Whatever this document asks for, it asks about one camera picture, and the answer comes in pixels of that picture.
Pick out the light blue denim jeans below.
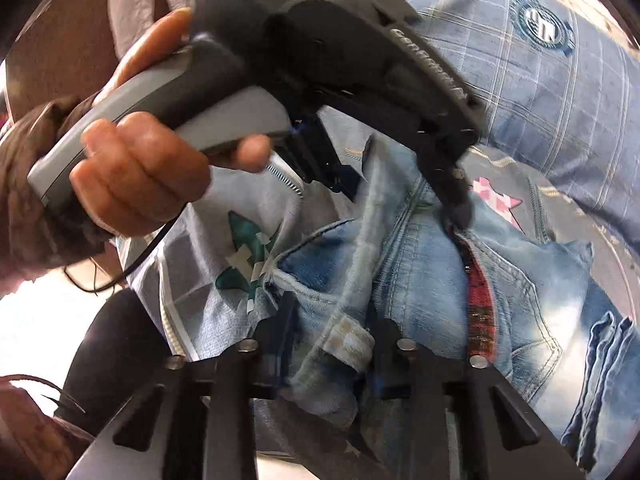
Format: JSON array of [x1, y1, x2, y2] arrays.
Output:
[[265, 142, 639, 479]]

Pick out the person's left hand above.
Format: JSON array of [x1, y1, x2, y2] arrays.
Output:
[[69, 6, 274, 239]]

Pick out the grey star-patterned bedsheet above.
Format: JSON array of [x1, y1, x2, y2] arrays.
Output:
[[117, 104, 640, 480]]

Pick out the blue plaid pillow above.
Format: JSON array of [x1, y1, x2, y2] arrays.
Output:
[[407, 0, 639, 248]]

